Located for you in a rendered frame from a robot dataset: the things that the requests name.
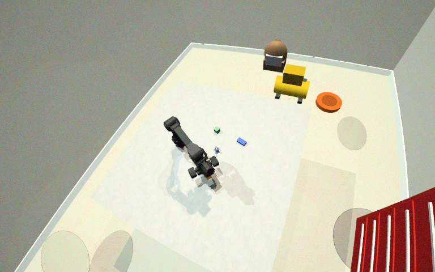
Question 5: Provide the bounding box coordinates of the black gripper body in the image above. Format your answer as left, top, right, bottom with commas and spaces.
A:
187, 156, 219, 179

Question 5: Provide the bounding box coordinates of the blue rectangular block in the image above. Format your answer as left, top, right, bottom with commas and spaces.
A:
237, 137, 247, 146

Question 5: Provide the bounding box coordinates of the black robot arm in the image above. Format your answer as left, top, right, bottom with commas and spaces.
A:
163, 116, 215, 177

